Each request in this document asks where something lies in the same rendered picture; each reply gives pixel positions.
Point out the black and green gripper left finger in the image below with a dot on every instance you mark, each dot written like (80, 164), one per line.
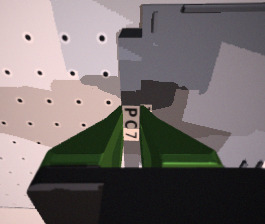
(100, 144)

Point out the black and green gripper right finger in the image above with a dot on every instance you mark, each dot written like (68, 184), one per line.
(162, 145)

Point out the grey flat base plate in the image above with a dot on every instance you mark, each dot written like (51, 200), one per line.
(59, 75)

